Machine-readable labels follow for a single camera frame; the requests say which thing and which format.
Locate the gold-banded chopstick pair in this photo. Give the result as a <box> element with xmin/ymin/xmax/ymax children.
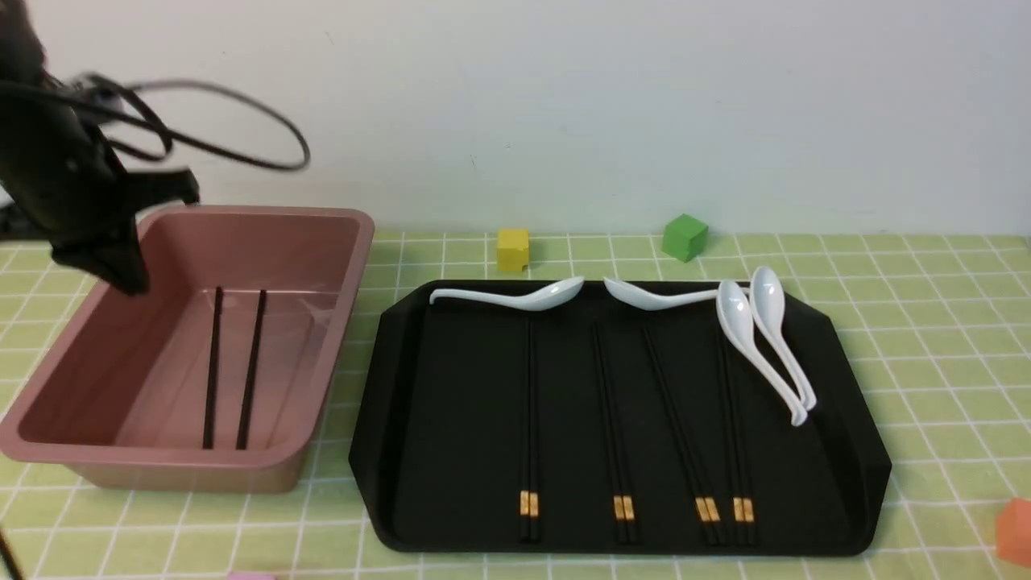
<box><xmin>644</xmin><ymin>325</ymin><xmax>723</xmax><ymax>546</ymax></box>
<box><xmin>520</xmin><ymin>320</ymin><xmax>534</xmax><ymax>544</ymax></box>
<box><xmin>597</xmin><ymin>322</ymin><xmax>640</xmax><ymax>545</ymax></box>
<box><xmin>716</xmin><ymin>335</ymin><xmax>749</xmax><ymax>546</ymax></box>
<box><xmin>527</xmin><ymin>321</ymin><xmax>540</xmax><ymax>544</ymax></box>
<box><xmin>590</xmin><ymin>322</ymin><xmax>630</xmax><ymax>545</ymax></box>
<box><xmin>640</xmin><ymin>325</ymin><xmax>714</xmax><ymax>546</ymax></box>
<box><xmin>725</xmin><ymin>338</ymin><xmax>758</xmax><ymax>547</ymax></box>

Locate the white spoon outer right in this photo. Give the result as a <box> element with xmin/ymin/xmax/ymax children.
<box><xmin>750</xmin><ymin>267</ymin><xmax>818</xmax><ymax>412</ymax></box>

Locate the white spoon centre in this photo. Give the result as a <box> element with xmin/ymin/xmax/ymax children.
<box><xmin>603</xmin><ymin>278</ymin><xmax>718</xmax><ymax>312</ymax></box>

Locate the yellow wooden cube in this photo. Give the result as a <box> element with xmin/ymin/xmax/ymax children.
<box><xmin>495</xmin><ymin>228</ymin><xmax>530</xmax><ymax>274</ymax></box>

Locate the orange wooden block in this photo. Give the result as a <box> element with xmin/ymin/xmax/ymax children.
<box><xmin>995</xmin><ymin>498</ymin><xmax>1031</xmax><ymax>568</ymax></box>

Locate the pink rectangular plastic bin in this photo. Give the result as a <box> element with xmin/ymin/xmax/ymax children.
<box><xmin>2</xmin><ymin>205</ymin><xmax>375</xmax><ymax>493</ymax></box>

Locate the green wooden cube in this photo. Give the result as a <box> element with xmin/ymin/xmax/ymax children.
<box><xmin>660</xmin><ymin>213</ymin><xmax>710</xmax><ymax>262</ymax></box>

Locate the white spoon inner right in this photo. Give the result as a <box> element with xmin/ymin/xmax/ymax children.
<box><xmin>716</xmin><ymin>280</ymin><xmax>809</xmax><ymax>427</ymax></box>

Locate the white spoon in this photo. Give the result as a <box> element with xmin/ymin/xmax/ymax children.
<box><xmin>603</xmin><ymin>278</ymin><xmax>718</xmax><ymax>312</ymax></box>
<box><xmin>716</xmin><ymin>280</ymin><xmax>809</xmax><ymax>427</ymax></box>
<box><xmin>750</xmin><ymin>267</ymin><xmax>818</xmax><ymax>412</ymax></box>
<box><xmin>428</xmin><ymin>276</ymin><xmax>586</xmax><ymax>312</ymax></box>

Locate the black serving tray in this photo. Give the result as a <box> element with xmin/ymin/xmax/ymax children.
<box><xmin>350</xmin><ymin>280</ymin><xmax>892</xmax><ymax>557</ymax></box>

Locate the pink block at bottom edge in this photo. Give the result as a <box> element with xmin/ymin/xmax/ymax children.
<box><xmin>226</xmin><ymin>570</ymin><xmax>277</xmax><ymax>580</ymax></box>

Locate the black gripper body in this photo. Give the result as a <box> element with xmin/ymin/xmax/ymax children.
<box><xmin>1</xmin><ymin>89</ymin><xmax>134</xmax><ymax>246</ymax></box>

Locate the plain black chopstick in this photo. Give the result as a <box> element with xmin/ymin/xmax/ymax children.
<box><xmin>235</xmin><ymin>289</ymin><xmax>267</xmax><ymax>450</ymax></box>
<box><xmin>202</xmin><ymin>286</ymin><xmax>224</xmax><ymax>450</ymax></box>

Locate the black looping cable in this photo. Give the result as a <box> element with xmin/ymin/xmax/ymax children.
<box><xmin>48</xmin><ymin>74</ymin><xmax>312</xmax><ymax>172</ymax></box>

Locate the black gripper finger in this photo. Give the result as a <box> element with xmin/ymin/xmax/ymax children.
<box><xmin>121</xmin><ymin>168</ymin><xmax>201</xmax><ymax>217</ymax></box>
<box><xmin>51</xmin><ymin>217</ymin><xmax>149</xmax><ymax>295</ymax></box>

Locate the white spoon far left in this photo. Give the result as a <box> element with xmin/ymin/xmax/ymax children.
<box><xmin>428</xmin><ymin>276</ymin><xmax>586</xmax><ymax>312</ymax></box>

